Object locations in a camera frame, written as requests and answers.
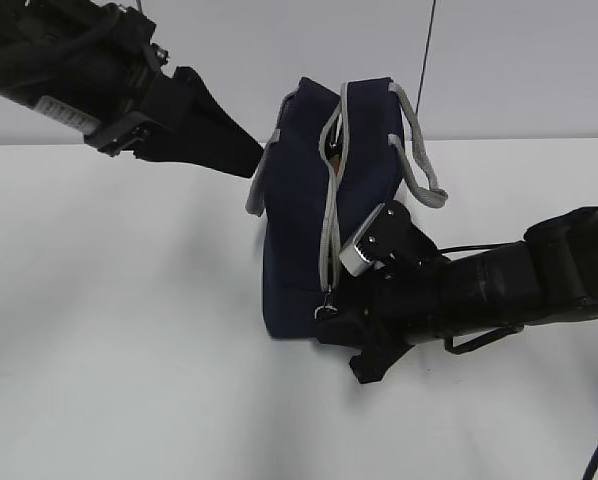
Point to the navy blue lunch bag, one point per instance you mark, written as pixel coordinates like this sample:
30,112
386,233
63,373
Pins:
310,211

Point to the brown bread roll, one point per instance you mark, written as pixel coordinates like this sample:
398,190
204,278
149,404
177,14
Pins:
336,162

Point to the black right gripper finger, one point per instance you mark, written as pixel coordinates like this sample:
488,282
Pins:
371,365
344,326

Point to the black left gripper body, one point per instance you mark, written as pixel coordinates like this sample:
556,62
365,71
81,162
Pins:
135,103

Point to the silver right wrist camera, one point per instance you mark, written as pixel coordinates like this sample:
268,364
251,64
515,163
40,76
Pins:
384,234

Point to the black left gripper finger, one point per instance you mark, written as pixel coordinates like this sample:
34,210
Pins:
219,150
205,113

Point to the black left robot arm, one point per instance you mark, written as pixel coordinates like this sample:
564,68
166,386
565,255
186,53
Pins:
95,69

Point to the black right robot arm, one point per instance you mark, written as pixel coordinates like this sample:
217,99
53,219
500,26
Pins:
549,276

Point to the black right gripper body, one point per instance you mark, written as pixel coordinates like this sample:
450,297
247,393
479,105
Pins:
403,307

